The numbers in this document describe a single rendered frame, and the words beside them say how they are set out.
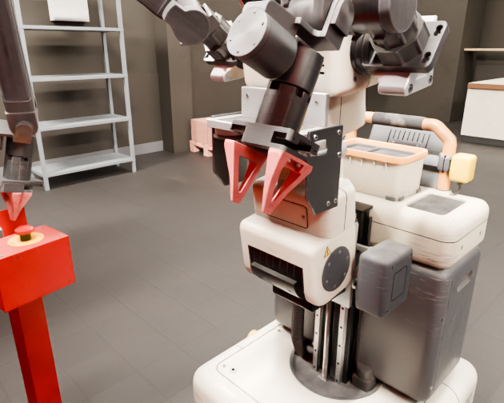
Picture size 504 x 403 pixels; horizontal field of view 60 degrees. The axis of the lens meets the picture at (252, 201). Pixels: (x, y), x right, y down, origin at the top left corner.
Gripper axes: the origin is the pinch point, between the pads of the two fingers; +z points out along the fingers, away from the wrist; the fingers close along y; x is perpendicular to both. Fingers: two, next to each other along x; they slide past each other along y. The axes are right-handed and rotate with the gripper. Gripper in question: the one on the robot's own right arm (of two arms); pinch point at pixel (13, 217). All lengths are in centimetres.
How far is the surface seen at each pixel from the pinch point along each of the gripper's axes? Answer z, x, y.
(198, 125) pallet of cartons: -33, -252, -322
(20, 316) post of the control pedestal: 21.5, 8.6, 0.5
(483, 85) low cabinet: -142, -9, -561
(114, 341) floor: 66, -36, -65
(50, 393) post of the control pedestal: 44.5, 9.0, -9.1
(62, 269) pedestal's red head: 8.8, 15.5, -4.5
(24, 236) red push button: 1.6, 11.0, 2.6
